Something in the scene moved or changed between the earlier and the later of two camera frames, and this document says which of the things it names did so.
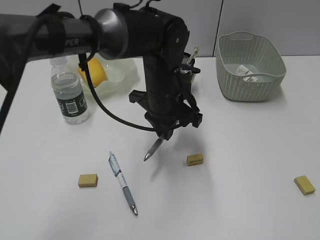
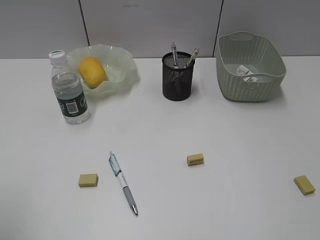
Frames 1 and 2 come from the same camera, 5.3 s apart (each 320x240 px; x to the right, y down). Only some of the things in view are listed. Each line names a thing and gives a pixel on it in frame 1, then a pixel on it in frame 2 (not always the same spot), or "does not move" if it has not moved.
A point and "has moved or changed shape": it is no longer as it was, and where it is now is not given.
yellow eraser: (88, 180) does not move
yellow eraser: (304, 185) does not move
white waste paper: (241, 70) does not move
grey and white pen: (154, 148) has moved or changed shape
